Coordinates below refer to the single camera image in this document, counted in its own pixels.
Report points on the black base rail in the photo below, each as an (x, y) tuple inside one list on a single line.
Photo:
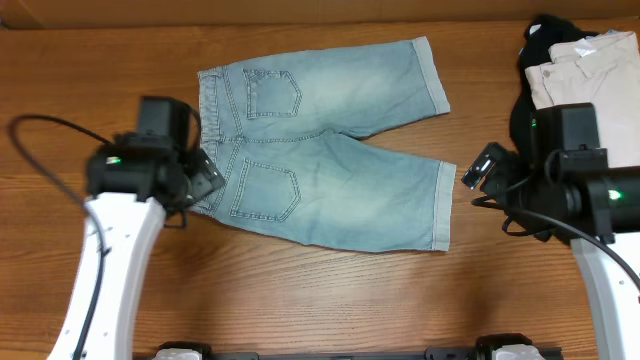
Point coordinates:
[(513, 346)]

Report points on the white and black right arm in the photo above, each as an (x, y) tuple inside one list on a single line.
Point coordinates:
[(575, 197)]

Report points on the black garment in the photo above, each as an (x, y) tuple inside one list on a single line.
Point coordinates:
[(543, 32)]

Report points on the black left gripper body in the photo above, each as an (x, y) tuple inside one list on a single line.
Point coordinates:
[(201, 176)]

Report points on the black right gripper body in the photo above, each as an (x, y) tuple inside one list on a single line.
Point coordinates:
[(509, 183)]

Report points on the light blue denim shorts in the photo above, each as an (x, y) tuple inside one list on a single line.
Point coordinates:
[(288, 133)]

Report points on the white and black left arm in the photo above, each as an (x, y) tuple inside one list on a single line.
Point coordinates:
[(135, 184)]

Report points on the beige trousers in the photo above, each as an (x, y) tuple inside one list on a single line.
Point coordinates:
[(602, 70)]

